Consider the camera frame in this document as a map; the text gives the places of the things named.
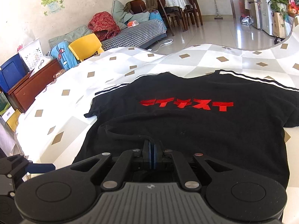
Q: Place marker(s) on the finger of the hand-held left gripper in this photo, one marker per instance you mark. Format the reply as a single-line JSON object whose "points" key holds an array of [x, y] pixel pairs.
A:
{"points": [[41, 168]]}

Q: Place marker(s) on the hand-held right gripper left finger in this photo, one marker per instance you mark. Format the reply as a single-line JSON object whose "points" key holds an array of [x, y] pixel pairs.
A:
{"points": [[147, 156]]}

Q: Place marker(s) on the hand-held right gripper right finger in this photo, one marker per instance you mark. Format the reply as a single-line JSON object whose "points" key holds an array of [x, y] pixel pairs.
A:
{"points": [[154, 156]]}

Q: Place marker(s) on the black t-shirt red print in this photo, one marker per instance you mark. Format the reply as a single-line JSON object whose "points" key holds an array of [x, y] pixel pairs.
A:
{"points": [[186, 126]]}

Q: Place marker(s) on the yellow cardboard box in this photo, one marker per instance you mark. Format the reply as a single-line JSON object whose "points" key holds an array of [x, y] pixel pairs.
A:
{"points": [[13, 120]]}

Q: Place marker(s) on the checkered diamond pattern tablecloth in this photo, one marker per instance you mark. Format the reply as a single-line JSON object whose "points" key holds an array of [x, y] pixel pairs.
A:
{"points": [[70, 112]]}

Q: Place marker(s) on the green printed box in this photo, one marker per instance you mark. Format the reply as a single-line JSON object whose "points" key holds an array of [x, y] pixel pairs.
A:
{"points": [[5, 103]]}

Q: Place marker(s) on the brown wooden cabinet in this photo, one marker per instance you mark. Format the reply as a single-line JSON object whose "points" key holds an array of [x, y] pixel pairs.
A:
{"points": [[30, 86]]}

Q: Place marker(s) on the brown patterned packet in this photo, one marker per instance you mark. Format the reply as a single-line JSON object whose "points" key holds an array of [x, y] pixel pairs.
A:
{"points": [[58, 73]]}

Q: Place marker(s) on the blue plastic bin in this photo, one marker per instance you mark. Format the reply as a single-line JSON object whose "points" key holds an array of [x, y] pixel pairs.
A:
{"points": [[11, 74]]}

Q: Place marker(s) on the white printed bag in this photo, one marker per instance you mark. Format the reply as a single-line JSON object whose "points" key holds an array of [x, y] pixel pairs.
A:
{"points": [[42, 63]]}

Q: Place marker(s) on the blue cartoon print cloth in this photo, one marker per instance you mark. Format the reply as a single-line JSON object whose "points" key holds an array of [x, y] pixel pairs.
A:
{"points": [[62, 56]]}

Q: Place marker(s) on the white power strip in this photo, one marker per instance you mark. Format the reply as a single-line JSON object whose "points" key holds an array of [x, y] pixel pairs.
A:
{"points": [[168, 42]]}

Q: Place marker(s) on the white perforated basket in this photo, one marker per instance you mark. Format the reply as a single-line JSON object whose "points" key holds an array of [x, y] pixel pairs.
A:
{"points": [[31, 52]]}

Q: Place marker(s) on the houndstooth sofa bed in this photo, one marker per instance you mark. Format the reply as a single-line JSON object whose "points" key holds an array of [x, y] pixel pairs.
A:
{"points": [[135, 32]]}

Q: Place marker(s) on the yellow plastic chair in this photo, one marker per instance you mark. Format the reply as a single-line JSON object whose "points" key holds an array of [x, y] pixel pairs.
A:
{"points": [[85, 45]]}

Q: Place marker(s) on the orange packet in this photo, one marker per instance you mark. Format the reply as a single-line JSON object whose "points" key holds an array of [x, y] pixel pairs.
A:
{"points": [[132, 24]]}

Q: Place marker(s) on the long green cushion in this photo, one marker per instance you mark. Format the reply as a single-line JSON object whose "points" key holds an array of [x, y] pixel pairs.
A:
{"points": [[77, 33]]}

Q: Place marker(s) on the green folded quilt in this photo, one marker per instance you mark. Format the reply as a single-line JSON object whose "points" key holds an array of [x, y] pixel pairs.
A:
{"points": [[140, 17]]}

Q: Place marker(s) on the red floral cloth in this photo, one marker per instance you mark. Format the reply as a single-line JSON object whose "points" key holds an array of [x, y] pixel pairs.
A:
{"points": [[102, 24]]}

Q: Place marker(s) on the light blue cloth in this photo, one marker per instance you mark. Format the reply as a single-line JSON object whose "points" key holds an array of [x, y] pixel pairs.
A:
{"points": [[156, 16]]}

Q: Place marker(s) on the green upright pillow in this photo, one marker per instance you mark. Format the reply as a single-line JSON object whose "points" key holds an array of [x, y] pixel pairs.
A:
{"points": [[120, 11]]}

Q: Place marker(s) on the dark wooden dining chair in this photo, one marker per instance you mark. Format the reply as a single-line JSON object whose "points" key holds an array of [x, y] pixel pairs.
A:
{"points": [[163, 7], [192, 0]]}

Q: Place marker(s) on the brown chair behind sofa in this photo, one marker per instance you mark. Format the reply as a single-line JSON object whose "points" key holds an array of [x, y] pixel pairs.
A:
{"points": [[137, 4]]}

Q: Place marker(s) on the olive jacket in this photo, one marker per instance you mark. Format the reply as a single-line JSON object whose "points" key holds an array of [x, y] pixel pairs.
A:
{"points": [[151, 2]]}

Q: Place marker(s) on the dining table white cloth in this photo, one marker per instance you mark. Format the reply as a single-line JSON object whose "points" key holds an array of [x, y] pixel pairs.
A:
{"points": [[176, 0]]}

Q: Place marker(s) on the plastic bags on floor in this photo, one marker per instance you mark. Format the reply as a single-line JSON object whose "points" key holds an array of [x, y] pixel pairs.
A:
{"points": [[246, 20]]}

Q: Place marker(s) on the black slipper white mark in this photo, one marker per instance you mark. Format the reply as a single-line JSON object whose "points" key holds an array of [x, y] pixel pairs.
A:
{"points": [[279, 40]]}

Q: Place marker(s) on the white small fridge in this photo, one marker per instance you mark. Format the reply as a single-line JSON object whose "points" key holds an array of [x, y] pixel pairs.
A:
{"points": [[265, 11]]}

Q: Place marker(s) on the silver refrigerator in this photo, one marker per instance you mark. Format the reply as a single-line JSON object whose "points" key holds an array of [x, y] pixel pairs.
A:
{"points": [[253, 0]]}

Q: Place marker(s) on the pile of colourful fruit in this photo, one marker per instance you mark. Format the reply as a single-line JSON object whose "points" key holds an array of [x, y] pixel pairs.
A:
{"points": [[293, 7]]}

